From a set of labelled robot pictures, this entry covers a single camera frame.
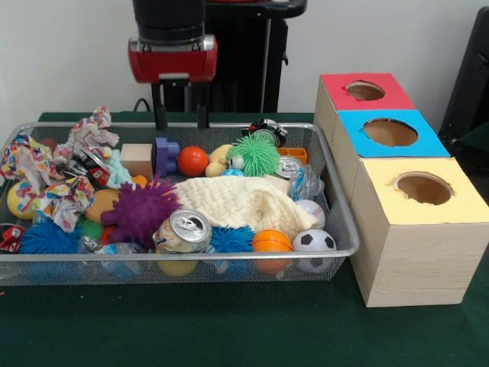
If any small orange basketball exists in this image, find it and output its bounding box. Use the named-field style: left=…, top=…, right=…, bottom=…
left=254, top=229, right=295, bottom=273

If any orange foam ball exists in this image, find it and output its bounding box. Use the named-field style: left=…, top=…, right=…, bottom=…
left=84, top=189, right=120, bottom=224

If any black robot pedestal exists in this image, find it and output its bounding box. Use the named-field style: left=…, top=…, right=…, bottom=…
left=147, top=0, right=310, bottom=114

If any crushed silver can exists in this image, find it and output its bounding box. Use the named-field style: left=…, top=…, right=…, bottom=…
left=156, top=208, right=215, bottom=255

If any yellow ball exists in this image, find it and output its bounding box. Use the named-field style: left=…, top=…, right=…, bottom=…
left=7, top=182, right=35, bottom=221

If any clear mesh bin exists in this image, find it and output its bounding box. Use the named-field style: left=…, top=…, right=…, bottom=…
left=0, top=122, right=363, bottom=287

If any wooden box with three holes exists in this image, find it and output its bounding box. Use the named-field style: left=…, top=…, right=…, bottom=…
left=315, top=73, right=489, bottom=307

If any colourful patterned cloth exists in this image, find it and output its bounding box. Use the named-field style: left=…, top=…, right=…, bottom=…
left=0, top=107, right=123, bottom=230

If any small soccer ball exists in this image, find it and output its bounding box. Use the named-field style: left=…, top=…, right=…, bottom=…
left=294, top=227, right=340, bottom=274

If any cream knitted cloth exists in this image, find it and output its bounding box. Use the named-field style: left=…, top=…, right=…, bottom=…
left=174, top=177, right=322, bottom=235

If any plain wooden cube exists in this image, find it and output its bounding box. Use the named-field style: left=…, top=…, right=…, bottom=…
left=122, top=143, right=156, bottom=180

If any black chair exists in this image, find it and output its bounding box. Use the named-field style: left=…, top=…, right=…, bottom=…
left=439, top=6, right=489, bottom=154

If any small red ball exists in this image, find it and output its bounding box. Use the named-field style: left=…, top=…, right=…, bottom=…
left=179, top=145, right=211, bottom=177

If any purple toy block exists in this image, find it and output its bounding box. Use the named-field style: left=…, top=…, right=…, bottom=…
left=153, top=137, right=183, bottom=177

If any blue spiky ball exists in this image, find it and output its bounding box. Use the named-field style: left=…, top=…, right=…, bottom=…
left=21, top=217, right=85, bottom=256

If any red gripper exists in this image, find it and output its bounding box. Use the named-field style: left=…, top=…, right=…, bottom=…
left=128, top=35, right=219, bottom=131

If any purple spiky ball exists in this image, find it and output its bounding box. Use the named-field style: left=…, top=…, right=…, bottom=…
left=100, top=177, right=183, bottom=248

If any green fuzzy toy with eyes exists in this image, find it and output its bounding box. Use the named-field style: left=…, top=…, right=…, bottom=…
left=227, top=134, right=283, bottom=178

